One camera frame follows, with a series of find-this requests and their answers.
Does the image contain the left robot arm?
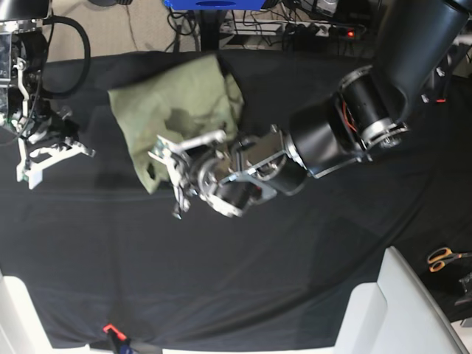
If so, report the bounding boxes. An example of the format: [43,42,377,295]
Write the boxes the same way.
[150,1,471,218]

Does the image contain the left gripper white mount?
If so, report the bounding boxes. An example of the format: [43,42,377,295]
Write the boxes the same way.
[148,129,236,220]

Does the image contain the black table cloth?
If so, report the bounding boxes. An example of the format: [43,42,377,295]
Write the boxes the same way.
[1,52,471,351]

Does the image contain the sage green T-shirt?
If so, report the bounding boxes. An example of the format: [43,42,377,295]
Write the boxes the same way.
[108,55,244,194]

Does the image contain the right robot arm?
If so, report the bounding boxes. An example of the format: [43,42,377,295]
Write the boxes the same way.
[1,1,95,189]

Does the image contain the orange clamp at bottom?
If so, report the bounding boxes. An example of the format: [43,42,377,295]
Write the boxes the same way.
[90,323,162,354]

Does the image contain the white block at left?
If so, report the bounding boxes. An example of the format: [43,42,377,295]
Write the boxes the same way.
[1,274,53,353]

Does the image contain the black stand pole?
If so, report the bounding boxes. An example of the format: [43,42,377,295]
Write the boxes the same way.
[198,10,226,52]

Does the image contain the grey white cabinet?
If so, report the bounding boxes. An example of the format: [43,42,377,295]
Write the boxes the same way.
[333,246,468,353]

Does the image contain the orange handled scissors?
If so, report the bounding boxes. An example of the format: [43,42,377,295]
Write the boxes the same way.
[426,247,471,273]

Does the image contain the white power strip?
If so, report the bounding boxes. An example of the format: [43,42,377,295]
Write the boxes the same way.
[220,18,367,39]

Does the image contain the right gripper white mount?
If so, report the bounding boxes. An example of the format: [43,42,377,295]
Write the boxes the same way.
[15,106,97,190]

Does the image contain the blue plastic box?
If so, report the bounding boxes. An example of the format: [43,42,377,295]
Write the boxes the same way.
[163,0,266,11]

